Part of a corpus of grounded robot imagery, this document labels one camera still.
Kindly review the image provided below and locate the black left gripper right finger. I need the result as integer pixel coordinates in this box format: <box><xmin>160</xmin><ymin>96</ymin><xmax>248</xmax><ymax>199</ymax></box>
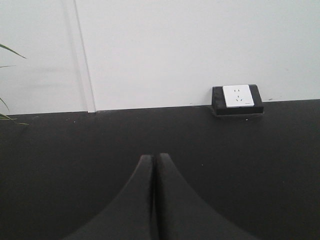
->
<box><xmin>155</xmin><ymin>153</ymin><xmax>256</xmax><ymax>240</ymax></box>

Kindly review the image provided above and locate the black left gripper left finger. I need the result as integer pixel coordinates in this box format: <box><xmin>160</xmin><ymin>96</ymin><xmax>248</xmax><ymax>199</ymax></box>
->
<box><xmin>65</xmin><ymin>155</ymin><xmax>155</xmax><ymax>240</ymax></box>

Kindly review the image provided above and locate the black and white power socket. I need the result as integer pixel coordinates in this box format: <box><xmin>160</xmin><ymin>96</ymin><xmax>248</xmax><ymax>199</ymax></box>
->
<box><xmin>211</xmin><ymin>84</ymin><xmax>264</xmax><ymax>117</ymax></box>

